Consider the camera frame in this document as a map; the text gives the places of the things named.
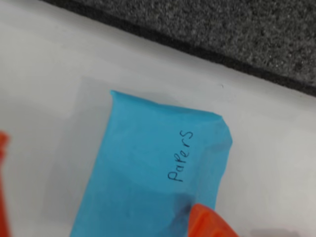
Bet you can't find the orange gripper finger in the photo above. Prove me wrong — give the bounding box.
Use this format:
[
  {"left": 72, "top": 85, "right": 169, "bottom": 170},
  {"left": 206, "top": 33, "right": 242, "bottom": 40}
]
[
  {"left": 0, "top": 130, "right": 12, "bottom": 237},
  {"left": 187, "top": 203, "right": 240, "bottom": 237}
]

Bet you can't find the blue paper-wrapped packet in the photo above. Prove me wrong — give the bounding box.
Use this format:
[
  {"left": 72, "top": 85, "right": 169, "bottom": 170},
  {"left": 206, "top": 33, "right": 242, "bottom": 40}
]
[{"left": 68, "top": 89, "right": 234, "bottom": 237}]

